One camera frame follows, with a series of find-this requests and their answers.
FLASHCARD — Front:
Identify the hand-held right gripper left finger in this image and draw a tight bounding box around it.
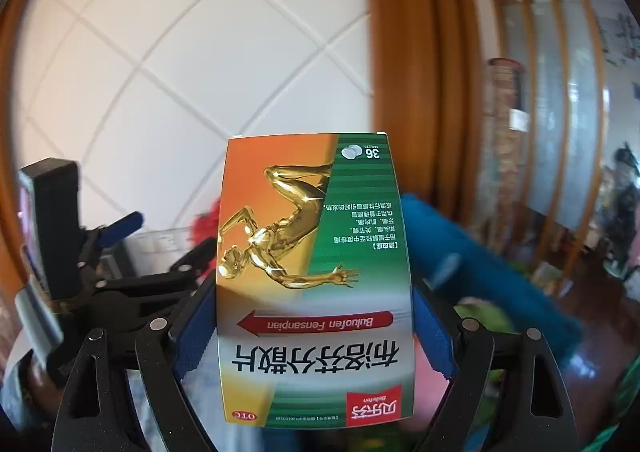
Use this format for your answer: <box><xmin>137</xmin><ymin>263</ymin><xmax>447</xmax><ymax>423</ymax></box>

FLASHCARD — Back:
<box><xmin>52</xmin><ymin>277</ymin><xmax>221</xmax><ymax>452</ymax></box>

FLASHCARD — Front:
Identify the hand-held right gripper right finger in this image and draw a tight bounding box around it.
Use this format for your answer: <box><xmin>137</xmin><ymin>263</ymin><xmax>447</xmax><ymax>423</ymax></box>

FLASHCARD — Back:
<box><xmin>411</xmin><ymin>277</ymin><xmax>581</xmax><ymax>452</ymax></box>

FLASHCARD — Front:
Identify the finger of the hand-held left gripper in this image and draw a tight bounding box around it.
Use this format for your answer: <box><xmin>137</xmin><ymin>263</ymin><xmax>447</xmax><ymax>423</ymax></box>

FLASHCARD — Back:
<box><xmin>77</xmin><ymin>211</ymin><xmax>146</xmax><ymax>279</ymax></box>
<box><xmin>92</xmin><ymin>238</ymin><xmax>219</xmax><ymax>333</ymax></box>

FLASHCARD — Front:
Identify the blue plastic crate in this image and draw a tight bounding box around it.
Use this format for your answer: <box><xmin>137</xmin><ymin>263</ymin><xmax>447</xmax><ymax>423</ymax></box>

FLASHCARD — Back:
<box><xmin>400</xmin><ymin>193</ymin><xmax>583</xmax><ymax>358</ymax></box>

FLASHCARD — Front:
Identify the orange green medicine box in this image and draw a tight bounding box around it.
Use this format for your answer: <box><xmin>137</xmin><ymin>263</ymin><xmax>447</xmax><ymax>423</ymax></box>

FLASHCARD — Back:
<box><xmin>216</xmin><ymin>133</ymin><xmax>417</xmax><ymax>425</ymax></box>

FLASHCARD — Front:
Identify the red bear carry case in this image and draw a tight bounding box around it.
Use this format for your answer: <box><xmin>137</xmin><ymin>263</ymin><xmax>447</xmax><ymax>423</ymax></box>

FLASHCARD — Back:
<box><xmin>191</xmin><ymin>199</ymin><xmax>224</xmax><ymax>259</ymax></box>

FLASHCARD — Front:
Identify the green cloth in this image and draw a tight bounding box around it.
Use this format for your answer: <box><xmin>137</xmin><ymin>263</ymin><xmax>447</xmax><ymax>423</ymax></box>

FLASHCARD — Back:
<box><xmin>590</xmin><ymin>367</ymin><xmax>640</xmax><ymax>452</ymax></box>

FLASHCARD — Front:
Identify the black clothing pile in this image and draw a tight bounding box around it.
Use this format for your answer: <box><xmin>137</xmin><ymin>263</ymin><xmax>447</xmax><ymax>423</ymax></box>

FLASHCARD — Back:
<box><xmin>607</xmin><ymin>142</ymin><xmax>640</xmax><ymax>277</ymax></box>

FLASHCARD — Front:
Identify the brown patterned rolled carpet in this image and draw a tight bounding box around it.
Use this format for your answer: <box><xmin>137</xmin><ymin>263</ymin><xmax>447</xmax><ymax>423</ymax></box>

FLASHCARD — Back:
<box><xmin>487</xmin><ymin>58</ymin><xmax>531</xmax><ymax>213</ymax></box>

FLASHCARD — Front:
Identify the frosted glass wooden partition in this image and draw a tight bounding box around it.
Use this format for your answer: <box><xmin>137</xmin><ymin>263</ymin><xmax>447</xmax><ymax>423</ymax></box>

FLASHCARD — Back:
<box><xmin>480</xmin><ymin>0</ymin><xmax>606</xmax><ymax>253</ymax></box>

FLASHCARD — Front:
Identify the wooden wall trim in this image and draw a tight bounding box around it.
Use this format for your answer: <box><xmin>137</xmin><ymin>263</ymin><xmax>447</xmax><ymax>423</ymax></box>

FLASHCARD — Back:
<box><xmin>0</xmin><ymin>0</ymin><xmax>36</xmax><ymax>283</ymax></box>

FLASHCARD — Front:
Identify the wooden door frame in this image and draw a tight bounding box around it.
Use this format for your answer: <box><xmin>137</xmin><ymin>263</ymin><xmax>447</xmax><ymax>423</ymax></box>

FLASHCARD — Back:
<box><xmin>367</xmin><ymin>0</ymin><xmax>488</xmax><ymax>223</ymax></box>

